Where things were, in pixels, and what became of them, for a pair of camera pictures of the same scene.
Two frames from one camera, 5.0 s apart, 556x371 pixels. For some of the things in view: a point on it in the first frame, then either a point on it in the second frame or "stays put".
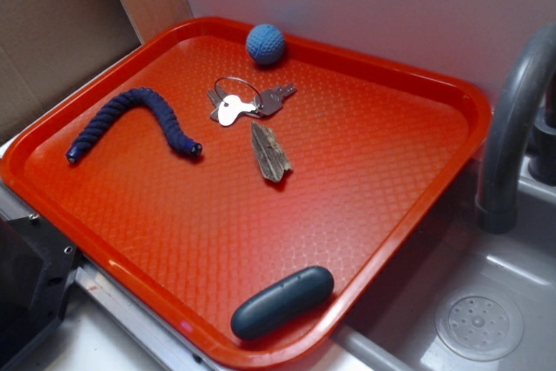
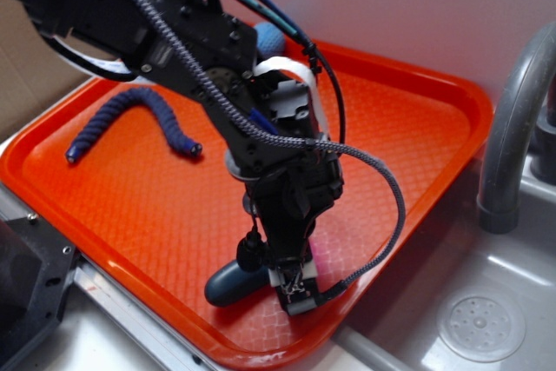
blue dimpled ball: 265,43 stays put
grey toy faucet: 517,110 stays put
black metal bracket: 36,264 stays put
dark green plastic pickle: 282,302 to 232,282
